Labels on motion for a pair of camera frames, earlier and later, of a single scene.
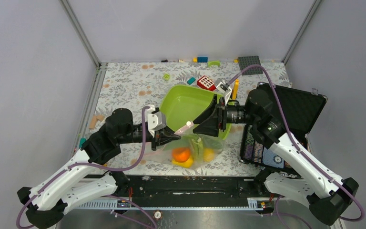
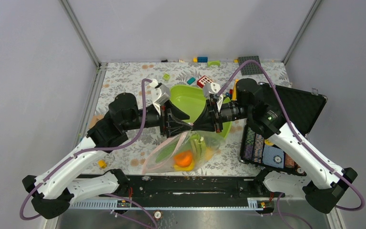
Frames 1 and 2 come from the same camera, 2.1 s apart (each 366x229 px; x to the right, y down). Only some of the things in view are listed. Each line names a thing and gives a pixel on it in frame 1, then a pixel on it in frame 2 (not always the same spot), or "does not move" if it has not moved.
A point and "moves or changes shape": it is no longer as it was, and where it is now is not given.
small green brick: (166, 77) does not move
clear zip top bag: (188, 150) moves or changes shape
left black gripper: (163, 136) to (171, 119)
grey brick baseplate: (245, 62) does not move
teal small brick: (191, 80) does not move
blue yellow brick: (200, 59) does not move
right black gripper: (215, 117) does not move
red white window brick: (206, 82) does not move
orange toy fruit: (180, 154) moves or changes shape
